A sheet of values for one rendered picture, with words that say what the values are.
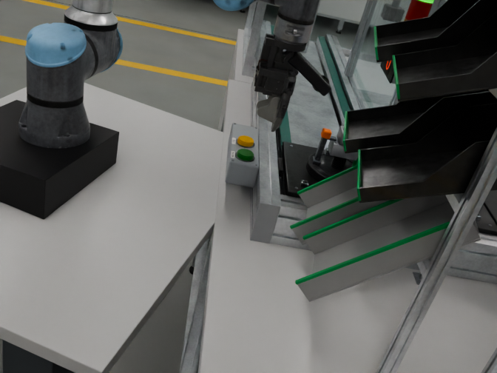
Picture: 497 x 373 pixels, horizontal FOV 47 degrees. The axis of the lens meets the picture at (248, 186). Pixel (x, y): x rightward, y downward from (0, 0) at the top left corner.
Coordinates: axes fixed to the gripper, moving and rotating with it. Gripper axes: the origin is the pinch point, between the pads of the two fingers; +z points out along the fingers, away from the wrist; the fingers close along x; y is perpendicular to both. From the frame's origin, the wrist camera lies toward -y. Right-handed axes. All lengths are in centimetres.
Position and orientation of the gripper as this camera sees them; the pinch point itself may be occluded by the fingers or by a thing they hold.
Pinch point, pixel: (276, 126)
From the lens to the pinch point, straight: 130.6
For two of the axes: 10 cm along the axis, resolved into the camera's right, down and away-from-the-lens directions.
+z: -2.1, 8.3, 5.1
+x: -0.1, 5.2, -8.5
